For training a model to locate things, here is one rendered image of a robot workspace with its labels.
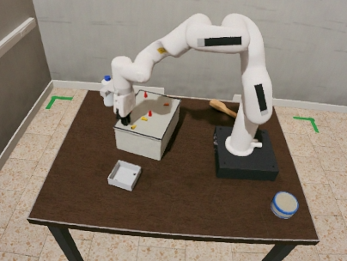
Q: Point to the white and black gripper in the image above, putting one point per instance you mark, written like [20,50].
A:
[123,105]

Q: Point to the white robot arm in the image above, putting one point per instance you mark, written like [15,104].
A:
[231,37]

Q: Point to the white bottle with blue cap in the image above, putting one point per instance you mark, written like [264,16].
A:
[108,101]

